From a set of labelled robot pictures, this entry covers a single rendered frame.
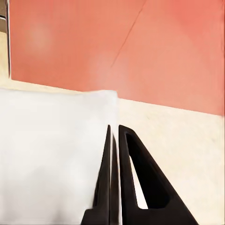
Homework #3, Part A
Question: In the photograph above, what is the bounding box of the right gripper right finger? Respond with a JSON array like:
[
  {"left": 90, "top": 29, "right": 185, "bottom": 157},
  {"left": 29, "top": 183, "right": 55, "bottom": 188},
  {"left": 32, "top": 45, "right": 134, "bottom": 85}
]
[{"left": 118, "top": 125, "right": 199, "bottom": 225}]

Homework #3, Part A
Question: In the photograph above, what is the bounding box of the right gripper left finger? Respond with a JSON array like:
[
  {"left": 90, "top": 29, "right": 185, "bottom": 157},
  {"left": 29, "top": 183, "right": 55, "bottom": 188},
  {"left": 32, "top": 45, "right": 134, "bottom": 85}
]
[{"left": 80, "top": 125, "right": 111, "bottom": 225}]

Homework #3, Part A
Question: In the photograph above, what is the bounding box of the paper coffee filter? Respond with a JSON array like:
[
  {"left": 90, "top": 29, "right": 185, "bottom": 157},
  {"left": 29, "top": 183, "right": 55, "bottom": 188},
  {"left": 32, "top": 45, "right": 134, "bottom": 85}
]
[{"left": 0, "top": 88, "right": 122, "bottom": 225}]

